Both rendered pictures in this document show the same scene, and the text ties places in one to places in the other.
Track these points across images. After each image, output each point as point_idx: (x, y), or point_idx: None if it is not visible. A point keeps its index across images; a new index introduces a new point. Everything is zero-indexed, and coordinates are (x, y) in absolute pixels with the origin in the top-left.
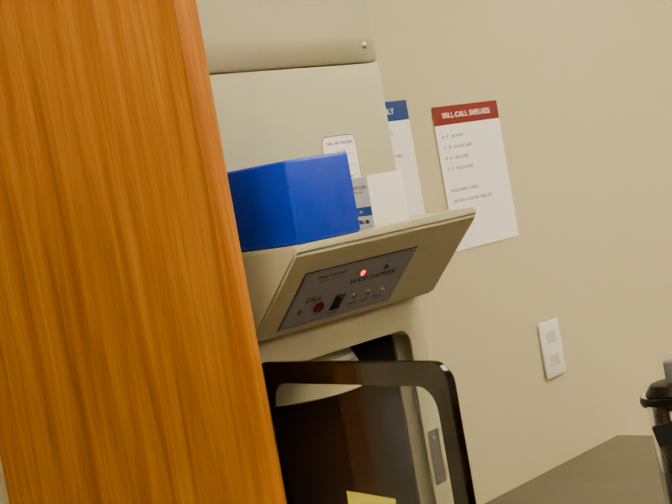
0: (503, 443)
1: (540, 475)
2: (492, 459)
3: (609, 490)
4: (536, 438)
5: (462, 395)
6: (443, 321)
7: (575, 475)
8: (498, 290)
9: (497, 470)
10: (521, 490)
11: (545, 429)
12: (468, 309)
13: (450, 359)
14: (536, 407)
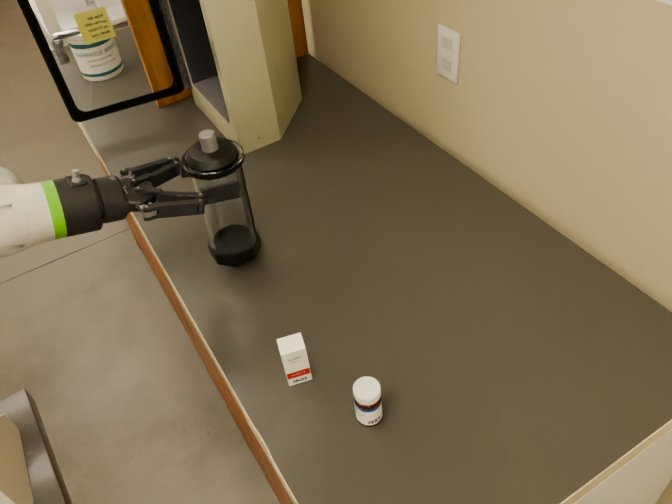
0: (591, 203)
1: (591, 256)
2: (571, 200)
3: (484, 279)
4: (637, 242)
5: (561, 126)
6: (568, 48)
7: (565, 276)
8: (666, 74)
9: (573, 212)
10: (544, 233)
11: (655, 250)
12: (607, 61)
13: (561, 87)
14: (655, 223)
